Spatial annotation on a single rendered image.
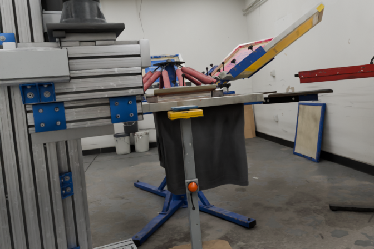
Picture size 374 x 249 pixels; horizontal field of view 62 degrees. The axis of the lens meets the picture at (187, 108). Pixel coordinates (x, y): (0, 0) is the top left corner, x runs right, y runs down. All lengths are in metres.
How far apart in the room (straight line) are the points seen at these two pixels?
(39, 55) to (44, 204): 0.57
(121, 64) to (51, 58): 0.24
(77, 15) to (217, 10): 5.64
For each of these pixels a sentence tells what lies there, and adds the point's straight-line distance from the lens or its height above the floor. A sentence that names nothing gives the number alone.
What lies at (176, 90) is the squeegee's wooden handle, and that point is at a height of 1.04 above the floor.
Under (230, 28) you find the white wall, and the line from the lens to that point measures 6.56.
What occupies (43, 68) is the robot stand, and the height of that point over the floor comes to 1.12.
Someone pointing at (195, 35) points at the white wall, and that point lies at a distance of 6.36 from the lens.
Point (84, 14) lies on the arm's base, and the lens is 1.04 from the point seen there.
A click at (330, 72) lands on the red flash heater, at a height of 1.07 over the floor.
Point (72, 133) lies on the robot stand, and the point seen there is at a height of 0.92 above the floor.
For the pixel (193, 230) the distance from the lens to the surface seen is 1.36.
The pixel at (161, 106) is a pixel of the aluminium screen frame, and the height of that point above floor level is 0.97.
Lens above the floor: 1.03
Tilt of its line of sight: 3 degrees down
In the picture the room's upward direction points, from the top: 5 degrees counter-clockwise
